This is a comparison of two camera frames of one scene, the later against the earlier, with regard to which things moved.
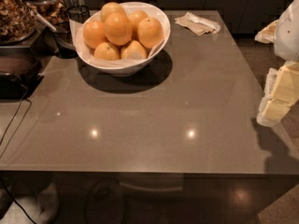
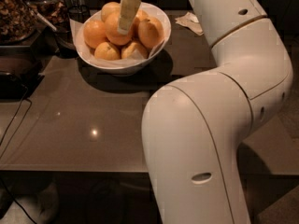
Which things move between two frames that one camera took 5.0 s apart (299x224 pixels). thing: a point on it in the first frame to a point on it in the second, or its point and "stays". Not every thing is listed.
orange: x=93 y=33 stays
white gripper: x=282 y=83 to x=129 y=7
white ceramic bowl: x=124 y=42 stays
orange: x=118 y=29 stays
